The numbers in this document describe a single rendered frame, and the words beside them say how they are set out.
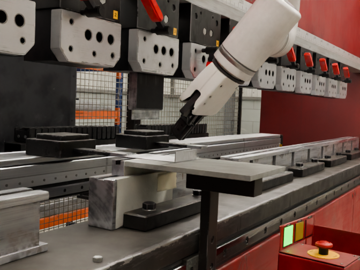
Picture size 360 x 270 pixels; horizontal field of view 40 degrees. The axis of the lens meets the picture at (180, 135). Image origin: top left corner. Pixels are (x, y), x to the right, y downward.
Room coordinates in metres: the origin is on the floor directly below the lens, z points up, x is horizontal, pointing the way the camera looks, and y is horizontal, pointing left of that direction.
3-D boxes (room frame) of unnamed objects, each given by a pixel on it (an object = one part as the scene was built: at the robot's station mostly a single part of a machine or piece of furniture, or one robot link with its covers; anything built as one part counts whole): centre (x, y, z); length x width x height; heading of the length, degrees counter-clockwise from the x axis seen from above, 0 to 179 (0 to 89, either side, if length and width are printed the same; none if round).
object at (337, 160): (2.22, -0.69, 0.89); 0.30 x 0.05 x 0.03; 149
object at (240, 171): (0.97, -0.05, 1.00); 0.26 x 0.18 x 0.01; 59
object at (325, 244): (1.14, -0.34, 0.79); 0.04 x 0.04 x 0.04
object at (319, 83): (2.05, -0.53, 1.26); 0.15 x 0.09 x 0.17; 149
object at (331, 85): (2.23, -0.63, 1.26); 0.15 x 0.09 x 0.17; 149
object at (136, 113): (1.04, 0.07, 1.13); 0.10 x 0.02 x 0.10; 149
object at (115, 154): (1.12, 0.21, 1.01); 0.26 x 0.12 x 0.05; 59
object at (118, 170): (1.05, 0.07, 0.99); 0.20 x 0.03 x 0.03; 149
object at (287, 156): (2.13, -0.57, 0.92); 1.67 x 0.06 x 0.10; 149
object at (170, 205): (1.05, 0.00, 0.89); 0.30 x 0.05 x 0.03; 149
